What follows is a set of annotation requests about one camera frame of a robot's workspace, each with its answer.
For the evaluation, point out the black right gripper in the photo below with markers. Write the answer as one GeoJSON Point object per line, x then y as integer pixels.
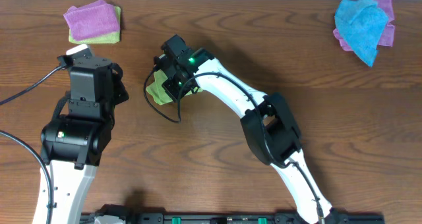
{"type": "Point", "coordinates": [169, 86]}

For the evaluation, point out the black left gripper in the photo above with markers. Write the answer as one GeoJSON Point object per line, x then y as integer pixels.
{"type": "Point", "coordinates": [119, 90]}

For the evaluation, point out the light green cloth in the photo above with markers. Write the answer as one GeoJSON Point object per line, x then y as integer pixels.
{"type": "Point", "coordinates": [160, 89]}

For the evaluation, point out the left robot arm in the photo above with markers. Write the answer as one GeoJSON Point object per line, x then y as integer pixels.
{"type": "Point", "coordinates": [74, 139]}

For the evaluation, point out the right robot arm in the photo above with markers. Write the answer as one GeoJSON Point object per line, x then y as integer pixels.
{"type": "Point", "coordinates": [270, 129]}

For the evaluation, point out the folded green cloth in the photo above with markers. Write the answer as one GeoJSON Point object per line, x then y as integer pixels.
{"type": "Point", "coordinates": [108, 38]}

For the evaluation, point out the folded pink cloth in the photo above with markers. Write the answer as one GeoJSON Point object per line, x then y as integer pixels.
{"type": "Point", "coordinates": [93, 20]}

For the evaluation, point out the crumpled blue cloth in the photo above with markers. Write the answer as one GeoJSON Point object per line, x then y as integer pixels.
{"type": "Point", "coordinates": [361, 24]}

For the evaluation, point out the crumpled pink cloth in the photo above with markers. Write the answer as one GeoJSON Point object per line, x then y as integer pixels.
{"type": "Point", "coordinates": [387, 37]}

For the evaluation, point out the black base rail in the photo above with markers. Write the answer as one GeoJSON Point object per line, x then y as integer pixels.
{"type": "Point", "coordinates": [278, 218]}

